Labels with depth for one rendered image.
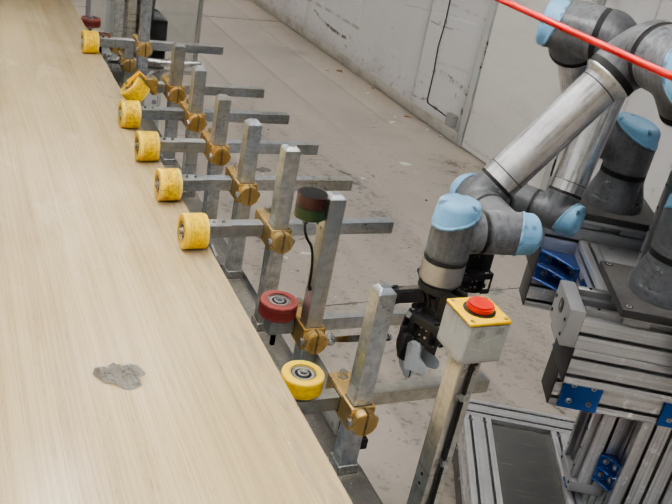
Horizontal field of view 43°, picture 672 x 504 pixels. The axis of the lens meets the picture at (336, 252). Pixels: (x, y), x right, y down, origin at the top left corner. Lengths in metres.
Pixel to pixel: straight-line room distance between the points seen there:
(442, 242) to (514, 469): 1.34
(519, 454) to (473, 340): 1.52
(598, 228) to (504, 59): 3.36
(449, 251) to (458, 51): 4.61
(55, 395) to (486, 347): 0.69
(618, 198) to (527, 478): 0.87
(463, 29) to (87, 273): 4.47
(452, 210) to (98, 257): 0.81
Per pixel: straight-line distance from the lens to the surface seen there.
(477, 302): 1.22
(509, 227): 1.45
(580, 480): 2.43
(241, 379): 1.53
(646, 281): 1.87
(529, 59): 5.40
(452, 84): 6.02
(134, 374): 1.51
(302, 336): 1.76
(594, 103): 1.58
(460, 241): 1.41
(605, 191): 2.31
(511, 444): 2.74
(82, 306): 1.69
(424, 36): 6.35
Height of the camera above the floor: 1.79
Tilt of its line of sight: 26 degrees down
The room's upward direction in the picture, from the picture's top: 11 degrees clockwise
